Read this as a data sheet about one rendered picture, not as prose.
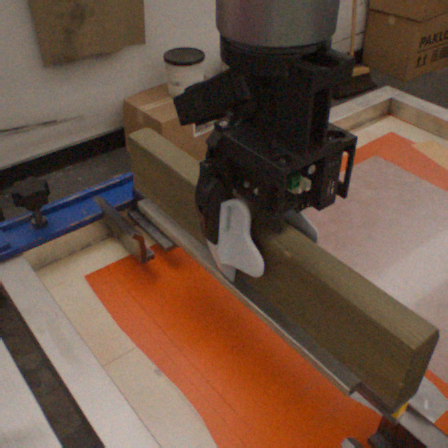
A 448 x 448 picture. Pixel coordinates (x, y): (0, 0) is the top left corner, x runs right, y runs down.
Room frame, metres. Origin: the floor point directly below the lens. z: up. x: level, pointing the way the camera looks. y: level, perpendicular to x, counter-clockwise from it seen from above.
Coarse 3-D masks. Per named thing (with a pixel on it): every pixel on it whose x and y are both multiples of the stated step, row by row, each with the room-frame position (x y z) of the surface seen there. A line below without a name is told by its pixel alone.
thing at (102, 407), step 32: (384, 96) 0.90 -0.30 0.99; (352, 128) 0.84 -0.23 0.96; (96, 224) 0.52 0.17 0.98; (32, 256) 0.47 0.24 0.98; (64, 256) 0.49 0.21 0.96; (0, 288) 0.43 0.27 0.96; (32, 288) 0.40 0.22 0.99; (32, 320) 0.36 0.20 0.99; (64, 320) 0.36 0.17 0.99; (64, 352) 0.31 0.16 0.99; (64, 384) 0.28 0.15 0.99; (96, 384) 0.28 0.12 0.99; (96, 416) 0.24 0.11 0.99; (128, 416) 0.24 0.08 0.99
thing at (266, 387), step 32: (384, 256) 0.49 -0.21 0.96; (416, 256) 0.49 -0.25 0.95; (384, 288) 0.44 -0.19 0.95; (416, 288) 0.44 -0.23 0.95; (256, 352) 0.34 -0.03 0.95; (288, 352) 0.34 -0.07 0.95; (192, 384) 0.30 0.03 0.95; (224, 384) 0.30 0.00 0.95; (256, 384) 0.30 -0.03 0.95; (288, 384) 0.30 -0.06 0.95; (320, 384) 0.30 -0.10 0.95; (224, 416) 0.27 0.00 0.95; (256, 416) 0.27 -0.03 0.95; (288, 416) 0.27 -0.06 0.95; (320, 416) 0.27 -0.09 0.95; (352, 416) 0.27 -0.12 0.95
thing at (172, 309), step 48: (384, 144) 0.78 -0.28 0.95; (384, 192) 0.64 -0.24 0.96; (432, 192) 0.64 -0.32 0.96; (336, 240) 0.53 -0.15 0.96; (384, 240) 0.53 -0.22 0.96; (96, 288) 0.44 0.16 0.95; (144, 288) 0.44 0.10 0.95; (192, 288) 0.44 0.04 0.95; (144, 336) 0.36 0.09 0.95; (192, 336) 0.36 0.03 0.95; (240, 336) 0.36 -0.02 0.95
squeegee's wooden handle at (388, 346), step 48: (144, 144) 0.46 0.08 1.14; (144, 192) 0.46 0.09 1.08; (192, 192) 0.38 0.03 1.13; (288, 240) 0.30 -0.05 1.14; (288, 288) 0.28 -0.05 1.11; (336, 288) 0.25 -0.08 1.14; (336, 336) 0.24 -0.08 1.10; (384, 336) 0.21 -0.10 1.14; (432, 336) 0.21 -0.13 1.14; (384, 384) 0.21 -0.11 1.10
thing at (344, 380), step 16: (144, 208) 0.43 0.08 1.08; (160, 224) 0.41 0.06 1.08; (176, 224) 0.41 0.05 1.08; (176, 240) 0.39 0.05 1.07; (192, 240) 0.38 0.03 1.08; (192, 256) 0.36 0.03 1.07; (208, 256) 0.36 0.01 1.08; (208, 272) 0.35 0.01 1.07; (240, 288) 0.32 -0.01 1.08; (256, 304) 0.30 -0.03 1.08; (272, 320) 0.28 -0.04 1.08; (288, 320) 0.28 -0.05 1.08; (288, 336) 0.26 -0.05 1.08; (304, 336) 0.26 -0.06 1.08; (304, 352) 0.25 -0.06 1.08; (320, 352) 0.25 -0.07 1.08; (320, 368) 0.23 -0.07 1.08; (336, 368) 0.23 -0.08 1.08; (336, 384) 0.22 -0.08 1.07; (352, 384) 0.22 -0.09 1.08
